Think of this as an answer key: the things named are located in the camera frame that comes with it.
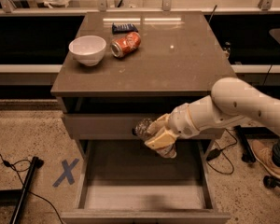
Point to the orange soda can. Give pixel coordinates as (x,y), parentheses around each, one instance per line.
(122,46)

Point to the black chair caster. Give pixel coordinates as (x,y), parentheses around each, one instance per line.
(271,182)

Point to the grey drawer cabinet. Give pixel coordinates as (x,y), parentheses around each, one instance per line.
(178,61)

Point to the blue tape cross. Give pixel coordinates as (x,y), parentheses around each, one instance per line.
(67,173)

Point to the black tripod leg left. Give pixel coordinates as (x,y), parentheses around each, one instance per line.
(35,164)

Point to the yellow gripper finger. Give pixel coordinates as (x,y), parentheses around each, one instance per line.
(159,123)
(160,139)

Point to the closed upper grey drawer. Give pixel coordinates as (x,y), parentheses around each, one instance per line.
(103,126)

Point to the black power adapter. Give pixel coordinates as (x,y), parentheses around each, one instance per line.
(213,154)

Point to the black stand leg right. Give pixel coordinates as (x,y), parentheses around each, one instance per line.
(248,155)

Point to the clear plastic water bottle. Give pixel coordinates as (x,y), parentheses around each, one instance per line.
(140,130)

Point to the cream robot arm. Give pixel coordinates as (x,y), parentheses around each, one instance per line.
(232,102)

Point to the blue snack wrapper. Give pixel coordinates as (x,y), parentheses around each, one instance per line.
(123,28)

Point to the open lower grey drawer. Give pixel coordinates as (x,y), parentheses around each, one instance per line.
(124,182)

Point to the white ceramic bowl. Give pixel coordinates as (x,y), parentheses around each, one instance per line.
(88,50)

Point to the tan shoe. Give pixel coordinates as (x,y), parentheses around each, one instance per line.
(264,155)

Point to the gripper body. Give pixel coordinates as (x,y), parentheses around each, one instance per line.
(181,121)

